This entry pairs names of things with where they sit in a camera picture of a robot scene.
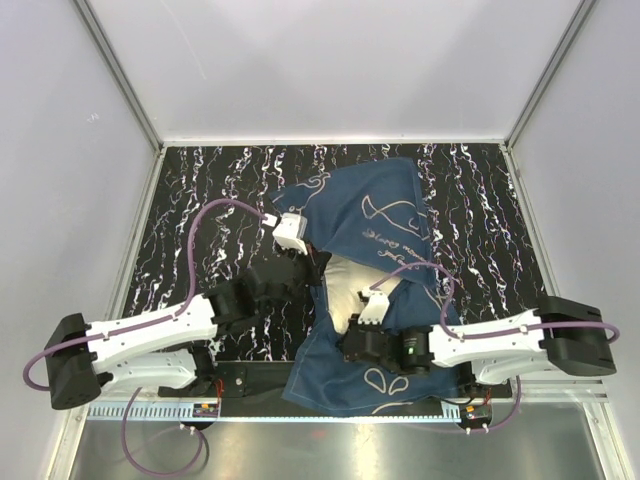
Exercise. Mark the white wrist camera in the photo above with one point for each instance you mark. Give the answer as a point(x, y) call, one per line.
point(288, 231)
point(375, 306)

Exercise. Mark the aluminium frame rail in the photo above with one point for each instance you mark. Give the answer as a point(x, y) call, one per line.
point(201, 413)

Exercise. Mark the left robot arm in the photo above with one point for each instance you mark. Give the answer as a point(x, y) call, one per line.
point(85, 359)

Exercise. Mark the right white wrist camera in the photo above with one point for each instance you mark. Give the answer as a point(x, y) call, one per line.
point(375, 306)

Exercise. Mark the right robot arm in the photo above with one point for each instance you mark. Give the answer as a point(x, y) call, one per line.
point(557, 334)

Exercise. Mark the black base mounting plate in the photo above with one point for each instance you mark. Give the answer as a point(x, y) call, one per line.
point(257, 389)

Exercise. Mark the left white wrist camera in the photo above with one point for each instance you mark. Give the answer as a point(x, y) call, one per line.
point(288, 231)

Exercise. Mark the blue embroidered pillowcase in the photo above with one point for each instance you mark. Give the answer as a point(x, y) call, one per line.
point(373, 214)

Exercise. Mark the black marble pattern mat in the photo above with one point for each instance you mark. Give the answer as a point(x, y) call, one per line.
point(473, 193)

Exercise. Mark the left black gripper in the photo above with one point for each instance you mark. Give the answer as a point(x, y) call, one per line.
point(314, 262)

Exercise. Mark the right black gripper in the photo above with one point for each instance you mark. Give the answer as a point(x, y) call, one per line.
point(353, 324)

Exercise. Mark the cream pillow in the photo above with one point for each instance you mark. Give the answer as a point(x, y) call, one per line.
point(344, 279)

